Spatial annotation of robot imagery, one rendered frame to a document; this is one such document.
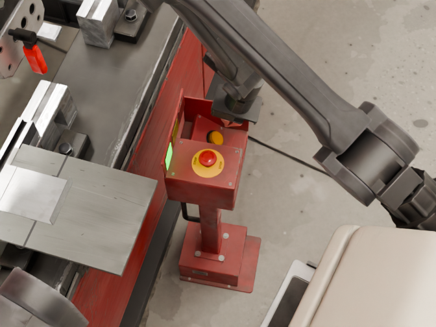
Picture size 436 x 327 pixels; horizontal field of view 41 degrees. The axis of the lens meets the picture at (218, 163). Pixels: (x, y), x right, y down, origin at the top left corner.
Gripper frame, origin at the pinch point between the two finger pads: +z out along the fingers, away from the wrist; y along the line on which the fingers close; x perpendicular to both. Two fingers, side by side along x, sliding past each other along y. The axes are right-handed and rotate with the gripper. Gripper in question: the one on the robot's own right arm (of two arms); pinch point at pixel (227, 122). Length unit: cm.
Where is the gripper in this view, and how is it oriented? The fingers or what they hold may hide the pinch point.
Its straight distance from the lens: 131.7
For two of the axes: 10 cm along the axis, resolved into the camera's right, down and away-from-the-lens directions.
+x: -2.0, 8.7, -4.5
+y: -9.5, -2.8, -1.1
